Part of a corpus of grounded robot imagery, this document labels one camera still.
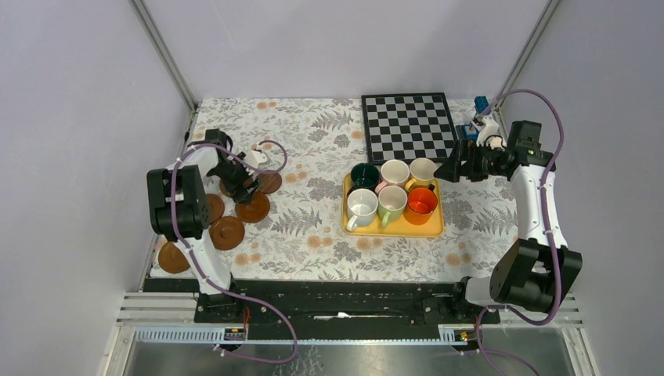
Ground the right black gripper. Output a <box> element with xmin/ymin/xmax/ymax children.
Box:
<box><xmin>432</xmin><ymin>139</ymin><xmax>506</xmax><ymax>183</ymax></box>

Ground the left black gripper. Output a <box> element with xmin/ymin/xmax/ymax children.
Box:
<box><xmin>209</xmin><ymin>153</ymin><xmax>262</xmax><ymax>204</ymax></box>

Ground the dark wood grain coaster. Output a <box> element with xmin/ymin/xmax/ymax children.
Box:
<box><xmin>258</xmin><ymin>172</ymin><xmax>283</xmax><ymax>194</ymax></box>

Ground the brown coaster bottom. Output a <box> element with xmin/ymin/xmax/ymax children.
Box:
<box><xmin>208</xmin><ymin>216</ymin><xmax>245</xmax><ymax>251</ymax></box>

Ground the yellow plastic tray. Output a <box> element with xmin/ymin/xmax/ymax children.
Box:
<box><xmin>341</xmin><ymin>173</ymin><xmax>445</xmax><ymax>238</ymax></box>

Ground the light brown coaster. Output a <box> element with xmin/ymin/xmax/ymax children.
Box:
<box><xmin>157</xmin><ymin>242</ymin><xmax>190</xmax><ymax>274</ymax></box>

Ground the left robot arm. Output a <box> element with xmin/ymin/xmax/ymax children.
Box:
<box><xmin>146</xmin><ymin>129</ymin><xmax>260</xmax><ymax>322</ymax></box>

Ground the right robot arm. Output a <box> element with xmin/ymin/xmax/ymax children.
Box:
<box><xmin>434</xmin><ymin>121</ymin><xmax>583</xmax><ymax>323</ymax></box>

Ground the yellow mug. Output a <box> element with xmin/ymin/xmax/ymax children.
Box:
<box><xmin>404</xmin><ymin>157</ymin><xmax>437</xmax><ymax>192</ymax></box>

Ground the black white chessboard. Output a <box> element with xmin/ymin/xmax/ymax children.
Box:
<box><xmin>361</xmin><ymin>92</ymin><xmax>460</xmax><ymax>165</ymax></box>

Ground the pink mug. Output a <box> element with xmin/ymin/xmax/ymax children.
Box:
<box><xmin>374</xmin><ymin>159</ymin><xmax>410</xmax><ymax>193</ymax></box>

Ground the light green mug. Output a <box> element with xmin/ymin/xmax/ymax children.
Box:
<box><xmin>377</xmin><ymin>186</ymin><xmax>408</xmax><ymax>227</ymax></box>

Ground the blue toy block structure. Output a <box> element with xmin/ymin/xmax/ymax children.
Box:
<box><xmin>458</xmin><ymin>96</ymin><xmax>489</xmax><ymax>140</ymax></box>

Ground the dark green mug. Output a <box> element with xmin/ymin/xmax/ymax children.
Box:
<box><xmin>347</xmin><ymin>163</ymin><xmax>381</xmax><ymax>193</ymax></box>

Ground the white mug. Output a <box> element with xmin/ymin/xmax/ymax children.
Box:
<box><xmin>345</xmin><ymin>188</ymin><xmax>378</xmax><ymax>232</ymax></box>

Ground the orange mug black handle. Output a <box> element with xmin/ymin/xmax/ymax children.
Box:
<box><xmin>403</xmin><ymin>187</ymin><xmax>438</xmax><ymax>226</ymax></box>

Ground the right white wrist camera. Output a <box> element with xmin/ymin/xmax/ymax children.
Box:
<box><xmin>473</xmin><ymin>117</ymin><xmax>507</xmax><ymax>150</ymax></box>

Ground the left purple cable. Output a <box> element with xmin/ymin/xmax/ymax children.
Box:
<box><xmin>168</xmin><ymin>139</ymin><xmax>300</xmax><ymax>365</ymax></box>

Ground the purple cable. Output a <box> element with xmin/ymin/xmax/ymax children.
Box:
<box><xmin>168</xmin><ymin>139</ymin><xmax>300</xmax><ymax>365</ymax></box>
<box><xmin>471</xmin><ymin>89</ymin><xmax>565</xmax><ymax>376</ymax></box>

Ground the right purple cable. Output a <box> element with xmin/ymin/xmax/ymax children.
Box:
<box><xmin>471</xmin><ymin>89</ymin><xmax>565</xmax><ymax>376</ymax></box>

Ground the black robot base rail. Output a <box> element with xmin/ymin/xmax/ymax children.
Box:
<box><xmin>143</xmin><ymin>278</ymin><xmax>481</xmax><ymax>342</ymax></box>

